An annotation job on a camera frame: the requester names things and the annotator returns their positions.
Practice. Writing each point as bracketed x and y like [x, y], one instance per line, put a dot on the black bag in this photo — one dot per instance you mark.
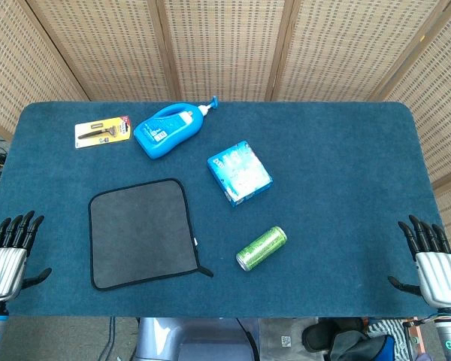
[334, 334]

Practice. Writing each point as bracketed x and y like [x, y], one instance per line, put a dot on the green drink can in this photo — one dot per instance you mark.
[262, 248]

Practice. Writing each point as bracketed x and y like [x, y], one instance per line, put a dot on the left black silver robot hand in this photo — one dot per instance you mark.
[5, 263]

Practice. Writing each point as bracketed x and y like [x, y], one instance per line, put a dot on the yellow razor blister pack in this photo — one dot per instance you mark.
[103, 132]

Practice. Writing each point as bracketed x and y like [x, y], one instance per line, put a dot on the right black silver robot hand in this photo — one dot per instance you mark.
[437, 276]

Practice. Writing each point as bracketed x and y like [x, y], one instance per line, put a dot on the blue pump bottle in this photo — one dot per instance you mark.
[167, 129]

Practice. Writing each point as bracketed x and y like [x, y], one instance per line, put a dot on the blue carpet table cover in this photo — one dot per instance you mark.
[342, 188]

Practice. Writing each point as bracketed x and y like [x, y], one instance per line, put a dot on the blue cookie box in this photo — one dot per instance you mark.
[240, 173]

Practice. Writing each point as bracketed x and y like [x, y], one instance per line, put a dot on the green and grey microfibre cloth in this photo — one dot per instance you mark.
[143, 233]

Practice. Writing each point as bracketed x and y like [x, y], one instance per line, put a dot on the grey plate with QR code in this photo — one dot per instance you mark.
[285, 340]

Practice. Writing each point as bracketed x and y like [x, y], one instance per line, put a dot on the woven wooden folding screen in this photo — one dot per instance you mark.
[225, 45]

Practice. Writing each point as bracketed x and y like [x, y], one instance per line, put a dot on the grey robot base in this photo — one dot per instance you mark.
[180, 338]

